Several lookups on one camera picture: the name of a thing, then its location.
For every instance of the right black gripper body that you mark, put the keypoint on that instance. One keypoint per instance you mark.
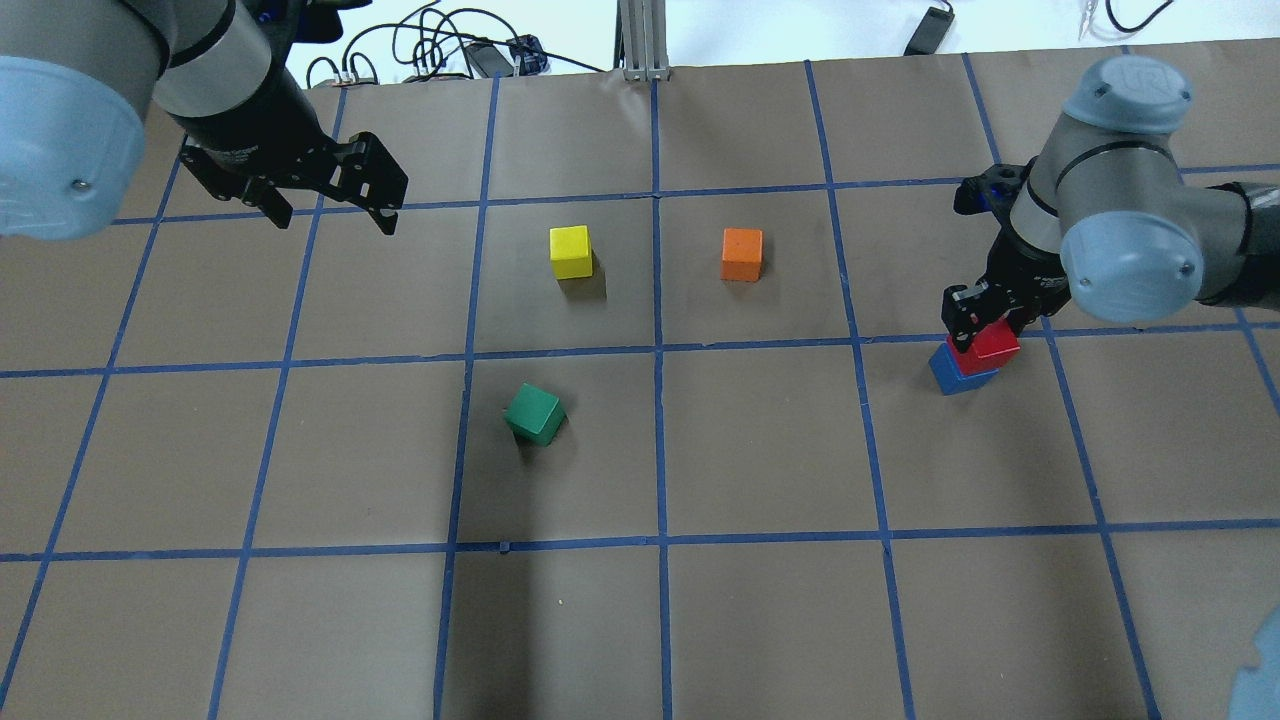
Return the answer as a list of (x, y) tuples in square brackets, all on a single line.
[(1025, 269)]

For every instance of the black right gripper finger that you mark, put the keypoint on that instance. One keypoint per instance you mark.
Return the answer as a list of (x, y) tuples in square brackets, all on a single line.
[(962, 336)]

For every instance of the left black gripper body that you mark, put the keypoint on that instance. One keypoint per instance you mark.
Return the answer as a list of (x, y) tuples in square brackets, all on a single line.
[(252, 120)]

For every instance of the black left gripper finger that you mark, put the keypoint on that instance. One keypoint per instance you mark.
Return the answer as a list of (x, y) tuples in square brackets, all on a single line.
[(270, 201), (386, 219)]

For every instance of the red wooden cube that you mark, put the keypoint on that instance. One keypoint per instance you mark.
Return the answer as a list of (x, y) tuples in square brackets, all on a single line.
[(991, 349)]

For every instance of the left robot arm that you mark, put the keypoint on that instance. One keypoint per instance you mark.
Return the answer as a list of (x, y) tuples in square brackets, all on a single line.
[(79, 77)]

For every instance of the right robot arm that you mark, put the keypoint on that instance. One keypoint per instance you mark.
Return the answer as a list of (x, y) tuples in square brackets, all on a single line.
[(1102, 219)]

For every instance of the blue wooden cube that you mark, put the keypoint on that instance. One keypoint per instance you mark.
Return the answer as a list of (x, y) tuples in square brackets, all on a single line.
[(950, 378)]

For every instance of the yellow wooden cube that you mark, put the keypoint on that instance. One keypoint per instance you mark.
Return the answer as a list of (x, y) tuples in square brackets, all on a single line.
[(571, 254)]

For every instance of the orange wooden cube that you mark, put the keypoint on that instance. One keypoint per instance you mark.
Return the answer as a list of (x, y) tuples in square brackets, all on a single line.
[(742, 254)]

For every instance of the green wooden cube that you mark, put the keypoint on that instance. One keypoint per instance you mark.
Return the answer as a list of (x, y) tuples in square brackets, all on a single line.
[(535, 415)]

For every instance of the black power adapter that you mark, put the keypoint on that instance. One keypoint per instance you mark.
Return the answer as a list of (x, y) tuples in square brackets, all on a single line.
[(930, 31)]

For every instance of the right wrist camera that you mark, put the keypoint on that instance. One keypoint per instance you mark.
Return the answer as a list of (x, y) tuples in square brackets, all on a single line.
[(993, 191)]

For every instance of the aluminium frame post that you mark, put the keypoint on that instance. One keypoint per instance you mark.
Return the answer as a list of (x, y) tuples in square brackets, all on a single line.
[(640, 41)]

